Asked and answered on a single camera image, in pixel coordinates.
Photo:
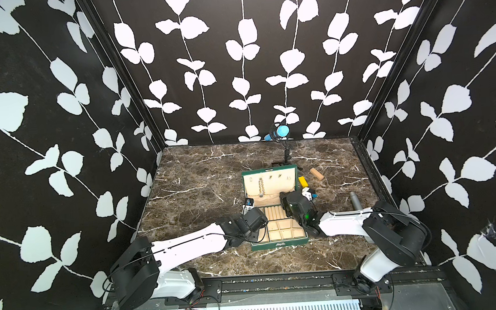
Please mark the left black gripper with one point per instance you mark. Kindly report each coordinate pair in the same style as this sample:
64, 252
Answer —
254, 237

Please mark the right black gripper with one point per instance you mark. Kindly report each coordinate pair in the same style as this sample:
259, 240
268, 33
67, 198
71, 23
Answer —
285, 197

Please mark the green jewelry box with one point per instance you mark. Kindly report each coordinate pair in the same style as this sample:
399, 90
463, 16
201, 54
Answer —
264, 186

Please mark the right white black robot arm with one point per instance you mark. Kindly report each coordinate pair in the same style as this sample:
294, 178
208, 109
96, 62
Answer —
399, 238

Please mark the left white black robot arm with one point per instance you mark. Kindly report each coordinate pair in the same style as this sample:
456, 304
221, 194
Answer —
148, 270

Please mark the yellow block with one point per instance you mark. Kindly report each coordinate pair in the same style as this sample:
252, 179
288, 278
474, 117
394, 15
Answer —
303, 182

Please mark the wooden block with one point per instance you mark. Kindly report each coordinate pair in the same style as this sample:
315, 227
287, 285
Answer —
317, 174

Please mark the blue microphone on tripod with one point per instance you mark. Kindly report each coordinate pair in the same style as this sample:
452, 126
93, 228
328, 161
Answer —
279, 134

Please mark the grey cylinder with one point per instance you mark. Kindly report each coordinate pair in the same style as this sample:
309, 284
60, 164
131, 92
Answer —
355, 201

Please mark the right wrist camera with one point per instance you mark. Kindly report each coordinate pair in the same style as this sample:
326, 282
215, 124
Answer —
309, 193

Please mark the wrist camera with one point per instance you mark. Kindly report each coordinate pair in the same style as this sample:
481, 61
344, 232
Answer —
309, 193
248, 205

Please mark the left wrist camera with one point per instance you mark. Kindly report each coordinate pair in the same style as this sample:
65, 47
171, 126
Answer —
248, 205

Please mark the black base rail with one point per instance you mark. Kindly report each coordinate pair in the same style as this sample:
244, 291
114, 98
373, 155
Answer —
340, 282

